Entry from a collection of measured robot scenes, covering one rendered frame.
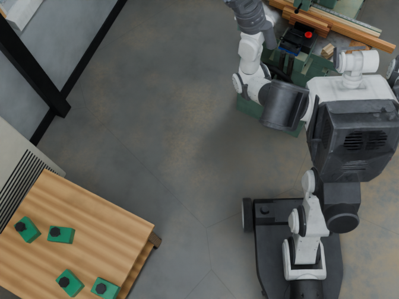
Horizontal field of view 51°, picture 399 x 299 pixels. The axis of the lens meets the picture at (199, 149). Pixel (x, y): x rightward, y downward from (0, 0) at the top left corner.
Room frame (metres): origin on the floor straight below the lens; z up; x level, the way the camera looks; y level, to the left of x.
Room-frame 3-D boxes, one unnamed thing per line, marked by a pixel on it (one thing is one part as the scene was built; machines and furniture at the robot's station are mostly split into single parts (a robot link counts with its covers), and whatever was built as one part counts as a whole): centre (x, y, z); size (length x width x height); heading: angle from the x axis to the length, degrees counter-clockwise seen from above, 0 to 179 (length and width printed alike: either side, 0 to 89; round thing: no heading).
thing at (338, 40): (1.09, -0.53, 0.87); 0.61 x 0.30 x 0.06; 53
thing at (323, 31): (1.13, -0.57, 0.93); 0.18 x 0.02 x 0.05; 53
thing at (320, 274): (0.17, -0.45, 0.28); 0.21 x 0.20 x 0.13; 173
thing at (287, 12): (1.16, -0.55, 0.93); 0.21 x 0.02 x 0.06; 53
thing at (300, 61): (1.02, -0.48, 0.91); 0.15 x 0.14 x 0.09; 53
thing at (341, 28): (1.12, -0.66, 0.92); 0.59 x 0.02 x 0.04; 53
